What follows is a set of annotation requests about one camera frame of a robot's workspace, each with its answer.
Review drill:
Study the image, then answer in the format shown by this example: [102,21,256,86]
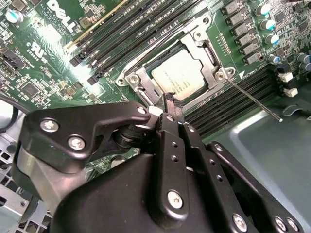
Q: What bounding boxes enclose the silver CPU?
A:
[143,48,206,101]

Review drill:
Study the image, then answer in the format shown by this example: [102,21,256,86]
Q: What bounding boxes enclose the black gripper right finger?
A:
[174,99,306,233]

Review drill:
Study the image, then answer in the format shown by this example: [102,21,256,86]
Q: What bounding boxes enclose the metal socket cover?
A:
[125,30,223,102]

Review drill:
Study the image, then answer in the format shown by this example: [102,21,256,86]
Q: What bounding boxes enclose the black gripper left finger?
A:
[17,93,190,218]

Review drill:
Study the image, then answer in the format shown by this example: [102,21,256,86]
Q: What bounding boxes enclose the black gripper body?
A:
[50,152,229,233]

